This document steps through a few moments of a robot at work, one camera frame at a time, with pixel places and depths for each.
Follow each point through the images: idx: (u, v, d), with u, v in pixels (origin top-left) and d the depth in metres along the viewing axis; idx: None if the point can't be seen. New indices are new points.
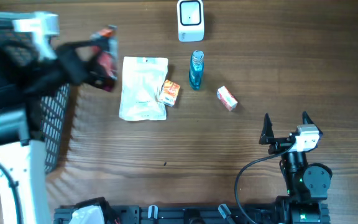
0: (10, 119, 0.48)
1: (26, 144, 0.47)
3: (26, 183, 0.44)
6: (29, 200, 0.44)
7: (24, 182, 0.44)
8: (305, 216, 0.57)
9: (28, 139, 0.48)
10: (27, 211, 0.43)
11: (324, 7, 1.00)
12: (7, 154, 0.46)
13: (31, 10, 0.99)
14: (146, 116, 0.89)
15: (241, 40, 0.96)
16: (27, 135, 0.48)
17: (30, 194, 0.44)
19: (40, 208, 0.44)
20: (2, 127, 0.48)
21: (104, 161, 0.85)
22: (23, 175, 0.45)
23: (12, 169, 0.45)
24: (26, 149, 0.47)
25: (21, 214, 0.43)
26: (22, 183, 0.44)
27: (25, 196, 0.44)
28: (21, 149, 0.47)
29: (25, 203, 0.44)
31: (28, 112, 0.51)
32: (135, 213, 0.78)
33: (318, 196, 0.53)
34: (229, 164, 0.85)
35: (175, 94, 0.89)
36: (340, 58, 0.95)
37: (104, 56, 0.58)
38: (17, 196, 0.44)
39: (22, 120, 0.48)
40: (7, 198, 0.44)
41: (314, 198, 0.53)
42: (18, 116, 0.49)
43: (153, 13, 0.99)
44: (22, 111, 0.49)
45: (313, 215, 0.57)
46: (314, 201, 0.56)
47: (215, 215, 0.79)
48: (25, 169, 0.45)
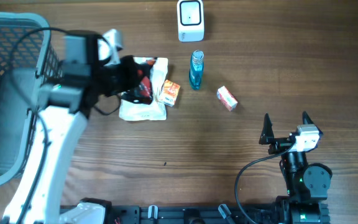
0: (67, 93, 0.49)
1: (72, 114, 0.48)
3: (58, 145, 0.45)
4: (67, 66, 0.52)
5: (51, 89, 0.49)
6: (53, 160, 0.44)
7: (56, 143, 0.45)
8: (305, 216, 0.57)
9: (76, 110, 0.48)
10: (46, 174, 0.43)
11: (324, 7, 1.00)
12: (54, 116, 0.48)
13: (31, 10, 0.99)
14: (146, 116, 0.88)
15: (241, 41, 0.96)
16: (78, 106, 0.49)
17: (56, 156, 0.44)
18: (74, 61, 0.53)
19: (60, 173, 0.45)
20: (58, 94, 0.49)
21: (105, 161, 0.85)
22: (57, 137, 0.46)
23: (52, 129, 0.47)
24: (69, 118, 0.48)
25: (40, 174, 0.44)
26: (54, 144, 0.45)
27: (51, 155, 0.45)
28: (66, 116, 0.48)
29: (48, 162, 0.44)
31: (85, 94, 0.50)
32: (134, 213, 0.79)
33: (318, 196, 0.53)
34: (229, 164, 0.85)
35: (175, 94, 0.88)
36: (340, 58, 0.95)
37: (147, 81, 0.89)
38: (46, 153, 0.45)
39: (78, 97, 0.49)
40: (37, 150, 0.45)
41: (314, 198, 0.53)
42: (74, 94, 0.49)
43: (153, 13, 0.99)
44: (80, 89, 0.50)
45: (313, 216, 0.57)
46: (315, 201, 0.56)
47: (215, 215, 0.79)
48: (63, 134, 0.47)
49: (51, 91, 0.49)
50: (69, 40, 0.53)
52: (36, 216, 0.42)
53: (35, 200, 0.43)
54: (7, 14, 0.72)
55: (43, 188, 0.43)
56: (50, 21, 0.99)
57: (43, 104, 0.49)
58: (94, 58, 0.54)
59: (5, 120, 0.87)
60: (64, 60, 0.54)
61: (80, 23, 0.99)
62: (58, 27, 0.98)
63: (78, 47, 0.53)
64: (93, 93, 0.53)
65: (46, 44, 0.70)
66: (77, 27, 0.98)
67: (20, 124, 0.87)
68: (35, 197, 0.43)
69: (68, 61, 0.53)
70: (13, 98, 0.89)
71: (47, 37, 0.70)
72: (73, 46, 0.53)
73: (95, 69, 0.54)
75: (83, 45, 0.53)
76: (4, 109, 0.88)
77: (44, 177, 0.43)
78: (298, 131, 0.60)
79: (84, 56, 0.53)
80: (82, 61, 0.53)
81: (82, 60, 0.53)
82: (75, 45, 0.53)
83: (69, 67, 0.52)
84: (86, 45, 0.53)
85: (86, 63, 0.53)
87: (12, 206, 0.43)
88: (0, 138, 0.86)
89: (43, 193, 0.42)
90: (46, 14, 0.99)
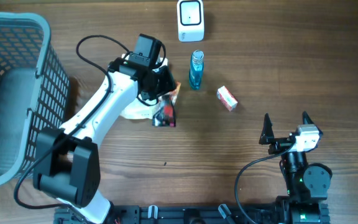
0: (128, 72, 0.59)
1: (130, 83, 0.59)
3: (117, 96, 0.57)
4: (133, 55, 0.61)
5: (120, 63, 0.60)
6: (110, 104, 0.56)
7: (117, 94, 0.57)
8: (305, 216, 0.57)
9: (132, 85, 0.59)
10: (103, 111, 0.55)
11: (324, 8, 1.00)
12: (119, 78, 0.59)
13: (31, 10, 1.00)
14: (146, 115, 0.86)
15: (240, 40, 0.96)
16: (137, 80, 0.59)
17: (113, 102, 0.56)
18: (140, 54, 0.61)
19: (109, 116, 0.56)
20: (125, 69, 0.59)
21: (104, 161, 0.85)
22: (119, 90, 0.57)
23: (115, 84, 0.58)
24: (130, 83, 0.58)
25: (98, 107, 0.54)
26: (115, 93, 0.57)
27: (110, 101, 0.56)
28: (127, 79, 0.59)
29: (106, 104, 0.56)
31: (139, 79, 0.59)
32: (135, 213, 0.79)
33: (318, 196, 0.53)
34: (229, 164, 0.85)
35: (176, 92, 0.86)
36: (340, 58, 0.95)
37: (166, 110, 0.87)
38: (108, 97, 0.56)
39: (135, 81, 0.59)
40: (100, 94, 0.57)
41: (315, 198, 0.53)
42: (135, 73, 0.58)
43: (153, 13, 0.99)
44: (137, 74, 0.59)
45: (313, 216, 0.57)
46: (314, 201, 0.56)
47: (215, 215, 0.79)
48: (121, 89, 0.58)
49: (120, 65, 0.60)
50: (142, 39, 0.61)
52: (87, 133, 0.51)
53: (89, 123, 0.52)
54: (7, 14, 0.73)
55: (97, 118, 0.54)
56: (50, 21, 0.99)
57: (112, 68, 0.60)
58: (153, 56, 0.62)
59: (5, 120, 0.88)
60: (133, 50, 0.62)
61: (81, 23, 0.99)
62: (58, 27, 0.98)
63: (146, 45, 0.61)
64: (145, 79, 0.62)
65: (46, 45, 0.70)
66: (77, 27, 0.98)
67: (19, 124, 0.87)
68: (89, 123, 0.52)
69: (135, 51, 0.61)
70: (14, 99, 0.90)
71: (47, 36, 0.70)
72: (142, 42, 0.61)
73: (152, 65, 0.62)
75: (150, 45, 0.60)
76: (3, 109, 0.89)
77: (101, 112, 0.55)
78: (298, 131, 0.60)
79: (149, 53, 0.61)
80: (146, 56, 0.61)
81: (146, 55, 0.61)
82: (145, 42, 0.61)
83: (135, 57, 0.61)
84: (153, 45, 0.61)
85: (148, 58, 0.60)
87: (69, 122, 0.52)
88: (0, 138, 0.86)
89: (97, 121, 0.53)
90: (46, 14, 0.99)
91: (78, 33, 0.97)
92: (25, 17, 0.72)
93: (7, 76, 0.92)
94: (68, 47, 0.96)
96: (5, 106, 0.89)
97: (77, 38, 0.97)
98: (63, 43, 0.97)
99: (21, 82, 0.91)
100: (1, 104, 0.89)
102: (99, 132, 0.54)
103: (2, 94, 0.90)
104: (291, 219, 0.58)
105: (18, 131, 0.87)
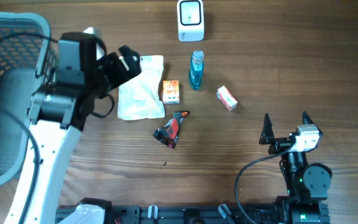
0: (61, 102, 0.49)
1: (63, 129, 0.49)
3: (50, 165, 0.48)
4: (60, 73, 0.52)
5: (44, 99, 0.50)
6: (45, 180, 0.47)
7: (49, 162, 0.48)
8: (305, 217, 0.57)
9: (69, 125, 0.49)
10: (39, 194, 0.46)
11: (323, 8, 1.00)
12: (45, 131, 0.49)
13: (31, 10, 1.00)
14: (144, 115, 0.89)
15: (241, 40, 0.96)
16: (70, 120, 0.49)
17: (49, 175, 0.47)
18: (69, 68, 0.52)
19: (51, 191, 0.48)
20: (51, 106, 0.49)
21: (104, 161, 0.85)
22: (50, 155, 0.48)
23: (43, 145, 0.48)
24: (63, 134, 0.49)
25: (33, 193, 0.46)
26: (46, 162, 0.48)
27: (43, 175, 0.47)
28: (58, 132, 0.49)
29: (40, 182, 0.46)
31: (78, 103, 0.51)
32: (135, 213, 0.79)
33: (318, 196, 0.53)
34: (229, 164, 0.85)
35: (175, 91, 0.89)
36: (340, 59, 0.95)
37: (170, 129, 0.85)
38: (38, 172, 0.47)
39: (72, 107, 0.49)
40: (28, 168, 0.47)
41: (315, 198, 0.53)
42: (67, 105, 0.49)
43: (153, 13, 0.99)
44: (74, 99, 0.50)
45: (314, 215, 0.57)
46: (315, 201, 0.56)
47: (215, 215, 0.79)
48: (54, 152, 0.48)
49: (43, 103, 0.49)
50: (63, 45, 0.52)
52: None
53: (29, 219, 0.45)
54: (4, 14, 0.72)
55: (35, 208, 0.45)
56: (50, 21, 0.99)
57: (35, 116, 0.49)
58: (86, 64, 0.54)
59: (5, 120, 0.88)
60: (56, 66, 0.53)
61: (80, 23, 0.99)
62: (58, 27, 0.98)
63: (73, 52, 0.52)
64: (87, 101, 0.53)
65: (46, 44, 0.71)
66: (77, 27, 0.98)
67: (19, 124, 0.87)
68: (29, 215, 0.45)
69: (61, 67, 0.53)
70: (13, 99, 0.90)
71: (47, 36, 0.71)
72: (66, 50, 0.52)
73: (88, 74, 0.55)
75: (78, 50, 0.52)
76: (3, 109, 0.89)
77: (38, 197, 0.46)
78: (298, 131, 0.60)
79: (79, 62, 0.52)
80: (78, 69, 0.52)
81: (76, 67, 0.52)
82: (69, 48, 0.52)
83: (63, 74, 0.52)
84: (80, 50, 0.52)
85: (80, 70, 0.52)
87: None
88: (0, 138, 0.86)
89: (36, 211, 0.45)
90: (46, 14, 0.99)
91: None
92: (25, 17, 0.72)
93: (7, 76, 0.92)
94: None
96: (5, 106, 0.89)
97: None
98: None
99: (21, 81, 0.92)
100: (1, 104, 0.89)
102: (46, 216, 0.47)
103: (2, 94, 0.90)
104: (291, 218, 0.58)
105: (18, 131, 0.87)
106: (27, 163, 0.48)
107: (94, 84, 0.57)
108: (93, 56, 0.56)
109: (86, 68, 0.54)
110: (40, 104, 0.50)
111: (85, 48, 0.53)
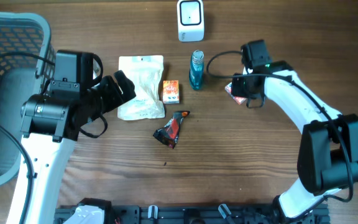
0: (53, 112, 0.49)
1: (56, 142, 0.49)
3: (44, 179, 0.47)
4: (56, 84, 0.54)
5: (35, 109, 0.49)
6: (40, 193, 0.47)
7: (42, 175, 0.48)
8: (268, 65, 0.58)
9: (62, 137, 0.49)
10: (34, 207, 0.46)
11: (323, 8, 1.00)
12: (37, 144, 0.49)
13: (31, 10, 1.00)
14: (144, 115, 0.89)
15: (240, 40, 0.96)
16: (62, 132, 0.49)
17: (43, 189, 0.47)
18: (64, 80, 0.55)
19: (48, 205, 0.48)
20: (44, 118, 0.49)
21: (104, 161, 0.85)
22: (43, 168, 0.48)
23: (36, 158, 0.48)
24: (55, 147, 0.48)
25: (27, 206, 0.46)
26: (40, 176, 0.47)
27: (38, 190, 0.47)
28: (50, 145, 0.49)
29: (35, 195, 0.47)
31: (71, 112, 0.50)
32: (135, 213, 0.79)
33: (257, 43, 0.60)
34: (229, 164, 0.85)
35: (176, 91, 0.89)
36: (340, 58, 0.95)
37: (169, 129, 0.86)
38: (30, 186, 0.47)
39: (64, 117, 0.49)
40: (23, 182, 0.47)
41: (250, 44, 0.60)
42: (59, 114, 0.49)
43: (153, 13, 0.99)
44: (66, 108, 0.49)
45: (279, 65, 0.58)
46: (263, 59, 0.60)
47: (215, 215, 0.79)
48: (48, 165, 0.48)
49: (35, 114, 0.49)
50: (59, 58, 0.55)
52: None
53: None
54: (7, 14, 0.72)
55: (30, 221, 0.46)
56: (50, 21, 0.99)
57: (27, 128, 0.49)
58: (81, 76, 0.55)
59: (5, 120, 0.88)
60: (53, 78, 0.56)
61: (80, 23, 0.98)
62: (58, 27, 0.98)
63: (70, 65, 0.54)
64: (79, 112, 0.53)
65: (46, 44, 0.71)
66: (77, 27, 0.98)
67: (19, 124, 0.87)
68: None
69: (56, 78, 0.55)
70: (13, 99, 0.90)
71: (47, 36, 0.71)
72: (63, 60, 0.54)
73: (84, 89, 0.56)
75: (75, 63, 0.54)
76: (3, 110, 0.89)
77: (33, 210, 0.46)
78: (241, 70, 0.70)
79: (75, 74, 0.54)
80: (74, 82, 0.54)
81: (72, 79, 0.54)
82: (66, 61, 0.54)
83: (58, 85, 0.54)
84: (78, 63, 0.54)
85: (75, 82, 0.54)
87: None
88: (0, 138, 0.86)
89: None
90: (46, 14, 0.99)
91: (78, 33, 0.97)
92: (25, 17, 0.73)
93: (7, 77, 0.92)
94: (67, 47, 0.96)
96: (5, 107, 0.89)
97: (76, 38, 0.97)
98: (63, 43, 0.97)
99: (21, 81, 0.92)
100: (0, 104, 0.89)
102: None
103: (2, 94, 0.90)
104: (262, 79, 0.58)
105: (18, 131, 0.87)
106: (20, 178, 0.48)
107: (91, 101, 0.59)
108: (91, 69, 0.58)
109: (82, 82, 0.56)
110: (32, 114, 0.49)
111: (80, 62, 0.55)
